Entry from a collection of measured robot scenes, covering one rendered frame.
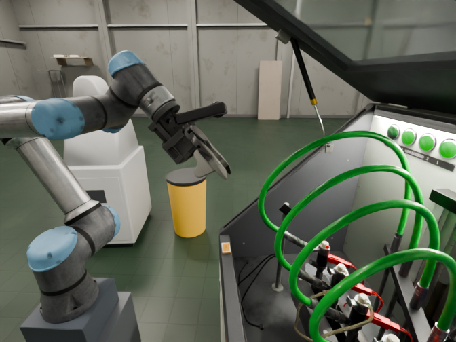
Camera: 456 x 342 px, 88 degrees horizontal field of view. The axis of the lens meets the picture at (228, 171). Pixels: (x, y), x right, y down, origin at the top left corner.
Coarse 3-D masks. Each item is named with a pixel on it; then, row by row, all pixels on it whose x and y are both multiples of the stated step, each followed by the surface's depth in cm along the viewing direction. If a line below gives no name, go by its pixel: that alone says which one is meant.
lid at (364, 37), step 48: (240, 0) 67; (288, 0) 55; (336, 0) 45; (384, 0) 38; (432, 0) 33; (336, 48) 65; (384, 48) 51; (432, 48) 42; (384, 96) 74; (432, 96) 55
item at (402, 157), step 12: (348, 132) 50; (360, 132) 50; (372, 132) 50; (312, 144) 50; (396, 144) 52; (300, 156) 51; (276, 168) 52; (408, 168) 54; (264, 192) 53; (408, 192) 57; (264, 216) 56; (276, 228) 58
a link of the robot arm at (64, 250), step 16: (48, 240) 64; (64, 240) 64; (80, 240) 68; (32, 256) 60; (48, 256) 61; (64, 256) 63; (80, 256) 67; (48, 272) 61; (64, 272) 64; (80, 272) 68; (48, 288) 63; (64, 288) 65
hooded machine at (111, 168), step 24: (72, 144) 197; (96, 144) 198; (120, 144) 203; (72, 168) 193; (96, 168) 194; (120, 168) 195; (144, 168) 257; (96, 192) 201; (120, 192) 202; (144, 192) 255; (120, 216) 211; (144, 216) 253; (120, 240) 221
